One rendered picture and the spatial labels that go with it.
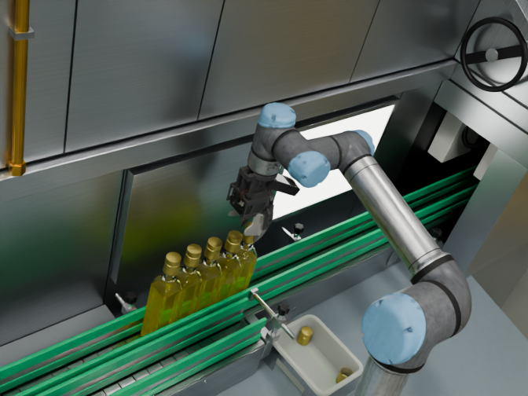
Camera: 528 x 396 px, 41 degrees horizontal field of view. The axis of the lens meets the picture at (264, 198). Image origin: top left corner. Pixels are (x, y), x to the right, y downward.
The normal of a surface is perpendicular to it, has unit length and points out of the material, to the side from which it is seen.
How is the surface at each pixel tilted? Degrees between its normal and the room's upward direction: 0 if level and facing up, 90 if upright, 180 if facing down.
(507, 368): 0
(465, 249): 90
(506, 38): 90
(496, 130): 90
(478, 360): 0
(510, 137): 90
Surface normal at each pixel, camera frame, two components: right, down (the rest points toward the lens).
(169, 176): 0.62, 0.61
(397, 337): -0.79, 0.07
